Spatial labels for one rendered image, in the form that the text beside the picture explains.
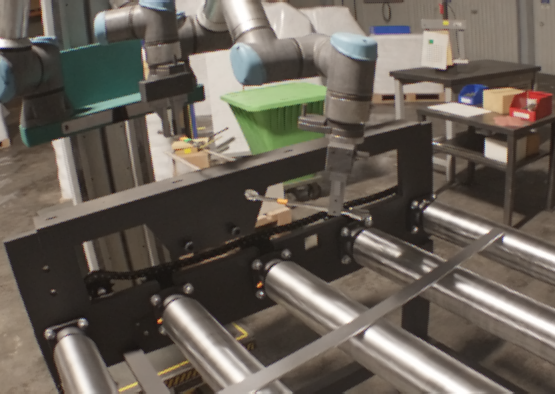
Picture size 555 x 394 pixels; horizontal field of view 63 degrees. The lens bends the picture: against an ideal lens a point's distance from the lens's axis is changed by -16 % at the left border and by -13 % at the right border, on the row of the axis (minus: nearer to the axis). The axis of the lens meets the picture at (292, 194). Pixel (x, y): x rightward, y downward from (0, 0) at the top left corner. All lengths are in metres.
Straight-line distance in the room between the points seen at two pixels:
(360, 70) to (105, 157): 1.23
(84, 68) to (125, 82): 0.17
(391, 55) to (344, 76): 7.00
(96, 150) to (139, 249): 0.45
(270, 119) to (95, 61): 2.18
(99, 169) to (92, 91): 0.32
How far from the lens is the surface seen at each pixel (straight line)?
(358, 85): 0.96
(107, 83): 1.85
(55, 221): 1.20
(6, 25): 1.49
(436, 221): 1.66
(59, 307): 1.28
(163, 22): 1.25
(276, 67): 1.02
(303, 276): 1.30
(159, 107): 1.29
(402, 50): 7.95
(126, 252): 2.10
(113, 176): 1.99
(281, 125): 3.86
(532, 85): 5.60
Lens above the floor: 1.55
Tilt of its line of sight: 21 degrees down
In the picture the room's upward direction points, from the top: 5 degrees counter-clockwise
